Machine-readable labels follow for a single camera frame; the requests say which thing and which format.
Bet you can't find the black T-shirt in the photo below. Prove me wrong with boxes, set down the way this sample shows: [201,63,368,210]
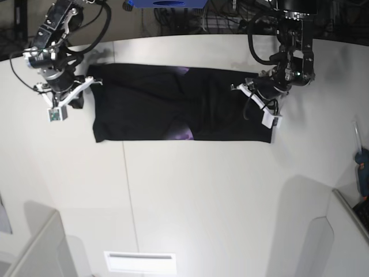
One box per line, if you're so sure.
[88,63,272,143]

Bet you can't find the black power strip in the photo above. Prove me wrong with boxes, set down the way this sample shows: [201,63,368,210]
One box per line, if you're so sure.
[236,18,278,35]

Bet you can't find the blue box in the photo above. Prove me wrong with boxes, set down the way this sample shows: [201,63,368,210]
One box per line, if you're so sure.
[133,0,208,9]

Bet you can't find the blue glue gun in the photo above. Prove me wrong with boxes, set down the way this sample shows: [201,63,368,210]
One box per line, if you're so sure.
[352,121,368,200]

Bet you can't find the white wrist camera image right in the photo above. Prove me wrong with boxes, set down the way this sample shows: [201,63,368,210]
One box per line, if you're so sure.
[261,111,283,129]

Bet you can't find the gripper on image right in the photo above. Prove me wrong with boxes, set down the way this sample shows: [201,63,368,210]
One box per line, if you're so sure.
[230,75,288,111]

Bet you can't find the black robot arm on image right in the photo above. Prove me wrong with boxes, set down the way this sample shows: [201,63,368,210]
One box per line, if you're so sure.
[245,1,318,115]

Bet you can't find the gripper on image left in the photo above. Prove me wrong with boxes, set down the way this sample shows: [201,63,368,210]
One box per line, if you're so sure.
[34,69,103,109]

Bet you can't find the black robot arm on image left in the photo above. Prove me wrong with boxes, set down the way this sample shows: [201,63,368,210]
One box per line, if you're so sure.
[9,1,112,110]

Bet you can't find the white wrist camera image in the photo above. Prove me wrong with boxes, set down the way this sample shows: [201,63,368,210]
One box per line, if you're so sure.
[261,111,283,129]
[47,106,68,122]

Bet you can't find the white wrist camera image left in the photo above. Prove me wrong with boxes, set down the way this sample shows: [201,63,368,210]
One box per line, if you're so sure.
[47,106,68,122]

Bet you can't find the black keyboard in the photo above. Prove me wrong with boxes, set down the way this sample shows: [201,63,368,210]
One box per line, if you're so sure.
[353,199,369,231]

